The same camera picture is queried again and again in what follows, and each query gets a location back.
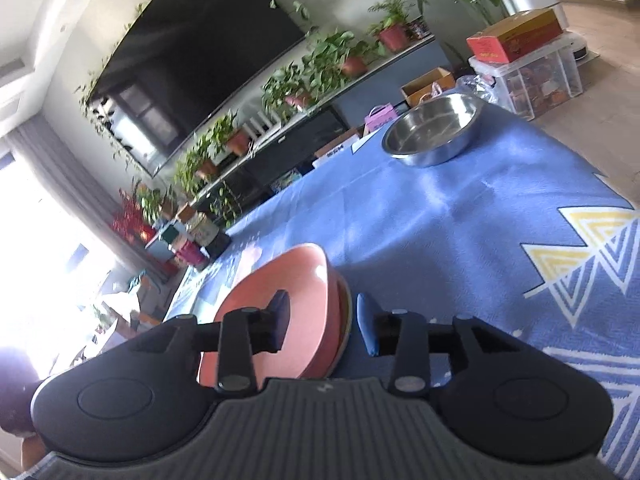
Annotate pink plastic bowl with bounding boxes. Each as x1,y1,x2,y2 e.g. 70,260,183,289
214,243,341,385

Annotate green plastic plate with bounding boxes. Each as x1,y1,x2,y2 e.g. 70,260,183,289
329,275,354,374

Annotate stainless steel bowl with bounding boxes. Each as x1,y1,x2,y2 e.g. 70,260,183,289
382,93,486,167

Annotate green cap spice shaker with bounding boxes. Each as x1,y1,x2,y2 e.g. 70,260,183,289
160,224,209,271

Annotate blue patterned tablecloth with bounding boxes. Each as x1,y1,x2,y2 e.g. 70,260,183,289
169,105,639,479

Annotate brown cap soy sauce bottle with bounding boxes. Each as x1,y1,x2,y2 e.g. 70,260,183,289
177,204,231,261

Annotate long dark tv console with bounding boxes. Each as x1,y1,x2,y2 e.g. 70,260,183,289
191,36,450,224

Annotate white picket fence ornament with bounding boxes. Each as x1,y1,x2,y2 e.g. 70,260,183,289
241,110,282,148

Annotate clear plastic storage bin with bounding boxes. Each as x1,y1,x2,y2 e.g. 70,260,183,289
469,32,584,120

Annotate pink carton box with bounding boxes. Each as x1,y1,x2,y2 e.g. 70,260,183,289
363,103,398,134

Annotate clear plastic bag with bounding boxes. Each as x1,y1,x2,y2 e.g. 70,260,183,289
456,75,500,105

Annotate open brown cardboard box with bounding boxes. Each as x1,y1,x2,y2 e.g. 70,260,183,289
400,67,456,107

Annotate red and yellow box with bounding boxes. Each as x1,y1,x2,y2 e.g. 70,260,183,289
466,9,563,64

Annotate large black television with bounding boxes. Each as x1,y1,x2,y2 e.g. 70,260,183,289
79,0,303,176

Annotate trailing pothos potted plant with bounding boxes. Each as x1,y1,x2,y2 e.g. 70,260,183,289
303,29,386,96

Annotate potted plant red pot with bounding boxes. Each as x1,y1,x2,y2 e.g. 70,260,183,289
368,0,410,53

